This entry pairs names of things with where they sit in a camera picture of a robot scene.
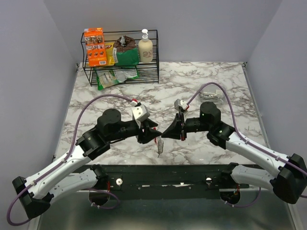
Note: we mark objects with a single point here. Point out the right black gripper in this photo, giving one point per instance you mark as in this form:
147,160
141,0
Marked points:
174,131

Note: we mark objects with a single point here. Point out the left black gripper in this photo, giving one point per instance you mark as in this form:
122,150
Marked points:
149,133

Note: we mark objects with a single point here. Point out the red carabiner keyring with chain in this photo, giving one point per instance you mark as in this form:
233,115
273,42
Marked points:
160,145

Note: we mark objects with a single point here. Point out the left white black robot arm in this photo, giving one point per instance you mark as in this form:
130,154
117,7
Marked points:
38,191

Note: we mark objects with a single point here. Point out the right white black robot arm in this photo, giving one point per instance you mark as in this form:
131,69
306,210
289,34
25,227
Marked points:
285,175

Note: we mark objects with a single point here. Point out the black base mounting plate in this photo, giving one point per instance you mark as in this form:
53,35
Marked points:
129,182

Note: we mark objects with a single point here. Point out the white green pouch bag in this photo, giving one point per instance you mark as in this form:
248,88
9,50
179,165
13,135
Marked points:
125,74

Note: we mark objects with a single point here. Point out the green white snack bag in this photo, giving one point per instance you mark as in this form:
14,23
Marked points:
105,78

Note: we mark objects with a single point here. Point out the brown green coffee bag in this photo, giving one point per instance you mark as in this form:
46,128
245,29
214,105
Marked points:
125,52

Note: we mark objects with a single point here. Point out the cream soap pump bottle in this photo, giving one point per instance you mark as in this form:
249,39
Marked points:
145,47

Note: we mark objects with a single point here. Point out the yellow snack bag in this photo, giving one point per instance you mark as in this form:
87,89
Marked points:
109,53

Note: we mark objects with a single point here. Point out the orange product box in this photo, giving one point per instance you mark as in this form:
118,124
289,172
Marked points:
95,47

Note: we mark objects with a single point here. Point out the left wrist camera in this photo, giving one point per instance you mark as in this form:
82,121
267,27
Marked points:
140,113

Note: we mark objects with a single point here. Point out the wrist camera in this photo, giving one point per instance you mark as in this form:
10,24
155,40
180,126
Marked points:
181,105
140,113

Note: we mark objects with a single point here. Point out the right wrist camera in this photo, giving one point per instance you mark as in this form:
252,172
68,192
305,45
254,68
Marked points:
181,105

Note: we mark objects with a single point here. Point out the aluminium extrusion rail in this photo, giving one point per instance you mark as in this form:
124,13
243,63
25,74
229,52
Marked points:
239,190

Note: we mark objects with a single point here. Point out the black wire shelf rack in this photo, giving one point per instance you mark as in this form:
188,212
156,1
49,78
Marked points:
148,72

